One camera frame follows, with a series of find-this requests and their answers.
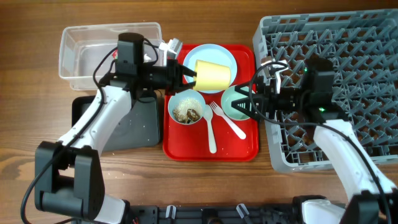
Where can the red serving tray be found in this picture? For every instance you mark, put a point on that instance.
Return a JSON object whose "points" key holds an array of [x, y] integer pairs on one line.
{"points": [[189, 142]]}

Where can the clear plastic bin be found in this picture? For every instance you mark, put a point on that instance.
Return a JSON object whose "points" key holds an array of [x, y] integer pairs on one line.
{"points": [[83, 47]]}

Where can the light blue plate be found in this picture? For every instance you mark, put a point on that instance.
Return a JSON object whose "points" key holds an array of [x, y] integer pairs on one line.
{"points": [[211, 53]]}

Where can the pink plastic fork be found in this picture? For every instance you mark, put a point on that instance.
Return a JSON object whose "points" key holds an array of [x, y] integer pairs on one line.
{"points": [[218, 111]]}

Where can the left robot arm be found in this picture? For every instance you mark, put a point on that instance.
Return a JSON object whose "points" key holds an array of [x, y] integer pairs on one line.
{"points": [[68, 177]]}

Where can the yellow plastic cup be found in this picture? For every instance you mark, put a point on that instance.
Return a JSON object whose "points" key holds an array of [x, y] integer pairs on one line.
{"points": [[211, 76]]}

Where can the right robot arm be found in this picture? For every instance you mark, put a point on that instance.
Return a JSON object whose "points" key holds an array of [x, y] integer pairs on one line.
{"points": [[372, 196]]}

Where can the black plastic tray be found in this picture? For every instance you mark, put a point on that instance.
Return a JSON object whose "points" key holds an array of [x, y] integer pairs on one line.
{"points": [[143, 124]]}

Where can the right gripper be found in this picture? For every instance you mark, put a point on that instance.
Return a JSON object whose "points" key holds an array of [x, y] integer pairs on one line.
{"points": [[260, 105]]}

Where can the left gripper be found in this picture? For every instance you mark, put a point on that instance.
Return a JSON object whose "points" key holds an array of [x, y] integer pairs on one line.
{"points": [[174, 73]]}

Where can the light blue bowl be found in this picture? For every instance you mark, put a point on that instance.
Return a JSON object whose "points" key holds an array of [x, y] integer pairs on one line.
{"points": [[174, 100]]}

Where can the red snack wrapper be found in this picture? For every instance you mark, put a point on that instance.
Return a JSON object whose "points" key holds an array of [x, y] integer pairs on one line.
{"points": [[115, 54]]}

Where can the white tissue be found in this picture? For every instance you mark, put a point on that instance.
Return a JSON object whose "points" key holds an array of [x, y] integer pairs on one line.
{"points": [[147, 58]]}

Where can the white plastic spoon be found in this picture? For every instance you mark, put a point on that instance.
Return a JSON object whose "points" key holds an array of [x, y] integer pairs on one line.
{"points": [[208, 115]]}

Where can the green bowl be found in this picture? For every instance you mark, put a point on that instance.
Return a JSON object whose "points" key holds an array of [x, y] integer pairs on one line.
{"points": [[227, 98]]}

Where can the food scraps and rice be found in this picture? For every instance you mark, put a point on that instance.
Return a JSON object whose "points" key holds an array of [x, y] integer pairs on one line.
{"points": [[188, 110]]}

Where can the grey dishwasher rack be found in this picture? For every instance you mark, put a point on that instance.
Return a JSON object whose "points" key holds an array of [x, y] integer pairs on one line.
{"points": [[362, 45]]}

